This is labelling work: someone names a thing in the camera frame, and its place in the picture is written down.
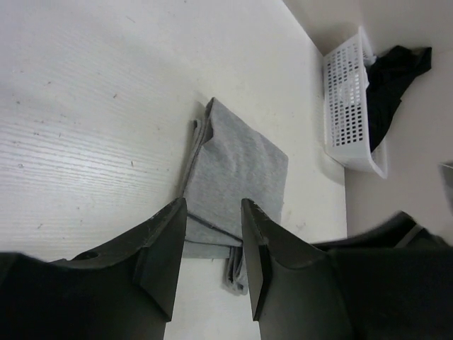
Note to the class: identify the grey tank top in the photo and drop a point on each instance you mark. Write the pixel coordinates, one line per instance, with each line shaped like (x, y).
(228, 161)

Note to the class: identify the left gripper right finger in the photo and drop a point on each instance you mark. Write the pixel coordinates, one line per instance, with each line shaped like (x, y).
(292, 285)

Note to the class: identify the white plastic laundry basket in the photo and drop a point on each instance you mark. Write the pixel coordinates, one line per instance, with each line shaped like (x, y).
(346, 127)

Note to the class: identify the black tank top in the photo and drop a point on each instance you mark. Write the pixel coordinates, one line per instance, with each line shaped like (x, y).
(389, 78)

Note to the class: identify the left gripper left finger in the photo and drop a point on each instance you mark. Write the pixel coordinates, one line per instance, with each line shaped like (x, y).
(122, 289)

